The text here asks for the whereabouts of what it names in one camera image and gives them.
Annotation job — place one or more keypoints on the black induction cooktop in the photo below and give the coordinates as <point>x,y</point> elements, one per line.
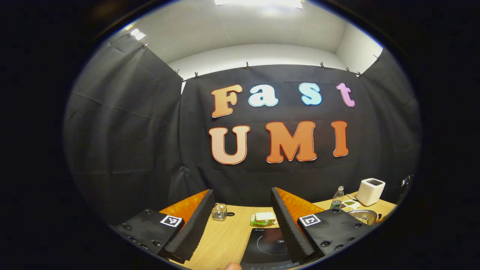
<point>266,247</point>

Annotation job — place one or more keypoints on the small ceiling light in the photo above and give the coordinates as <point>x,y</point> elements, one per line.
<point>137,34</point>

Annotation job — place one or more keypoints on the large ceiling light panel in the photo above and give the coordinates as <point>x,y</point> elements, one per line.
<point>258,2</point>

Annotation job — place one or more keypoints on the white toaster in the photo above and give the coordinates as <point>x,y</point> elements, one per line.
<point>370,193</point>

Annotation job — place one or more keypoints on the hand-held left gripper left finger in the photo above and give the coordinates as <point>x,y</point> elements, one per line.
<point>195,228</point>

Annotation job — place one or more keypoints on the small glass shaker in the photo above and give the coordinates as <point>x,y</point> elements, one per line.
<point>219,213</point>

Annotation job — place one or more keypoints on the row of black cloth clips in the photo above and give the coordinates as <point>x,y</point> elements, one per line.
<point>247,65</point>

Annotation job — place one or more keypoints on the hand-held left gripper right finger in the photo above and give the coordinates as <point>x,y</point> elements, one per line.
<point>290,232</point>

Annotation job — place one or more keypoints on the white divided bean tray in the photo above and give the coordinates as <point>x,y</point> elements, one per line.
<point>352,205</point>

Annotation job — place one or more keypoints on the black backdrop cloth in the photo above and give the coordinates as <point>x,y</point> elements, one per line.
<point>150,131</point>

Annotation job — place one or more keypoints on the sandwich with lettuce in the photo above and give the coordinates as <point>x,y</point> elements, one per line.
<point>264,217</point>

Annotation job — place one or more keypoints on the clear plastic water bottle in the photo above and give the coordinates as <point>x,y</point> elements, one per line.
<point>337,200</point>

